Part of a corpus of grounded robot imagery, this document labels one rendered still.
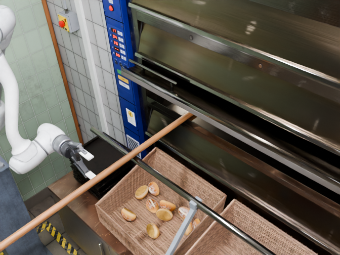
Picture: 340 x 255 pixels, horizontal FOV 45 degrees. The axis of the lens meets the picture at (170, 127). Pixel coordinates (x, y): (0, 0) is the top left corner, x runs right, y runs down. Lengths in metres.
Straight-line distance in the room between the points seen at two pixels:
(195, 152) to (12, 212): 1.09
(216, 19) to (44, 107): 1.73
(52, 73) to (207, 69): 1.45
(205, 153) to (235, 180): 0.21
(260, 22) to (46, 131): 1.12
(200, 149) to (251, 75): 0.62
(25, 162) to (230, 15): 1.13
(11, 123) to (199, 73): 0.87
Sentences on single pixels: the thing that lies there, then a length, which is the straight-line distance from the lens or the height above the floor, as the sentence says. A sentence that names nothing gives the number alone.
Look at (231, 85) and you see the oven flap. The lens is 1.76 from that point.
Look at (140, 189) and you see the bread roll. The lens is 2.51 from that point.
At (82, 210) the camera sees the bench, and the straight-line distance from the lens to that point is 2.57.
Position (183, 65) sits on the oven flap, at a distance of 1.92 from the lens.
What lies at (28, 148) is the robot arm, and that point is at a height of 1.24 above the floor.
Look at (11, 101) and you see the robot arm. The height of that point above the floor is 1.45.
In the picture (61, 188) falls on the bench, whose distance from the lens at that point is 2.73.
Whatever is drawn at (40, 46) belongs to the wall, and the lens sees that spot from 2.90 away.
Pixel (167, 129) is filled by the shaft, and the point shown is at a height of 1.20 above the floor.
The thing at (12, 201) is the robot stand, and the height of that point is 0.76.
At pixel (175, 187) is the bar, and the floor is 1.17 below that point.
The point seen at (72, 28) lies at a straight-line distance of 2.55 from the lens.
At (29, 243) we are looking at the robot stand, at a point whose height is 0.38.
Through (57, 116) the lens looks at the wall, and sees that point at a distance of 3.18.
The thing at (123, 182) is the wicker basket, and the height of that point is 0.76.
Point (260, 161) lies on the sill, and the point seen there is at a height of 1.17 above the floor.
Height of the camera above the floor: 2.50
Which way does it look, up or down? 40 degrees down
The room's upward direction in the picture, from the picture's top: 5 degrees counter-clockwise
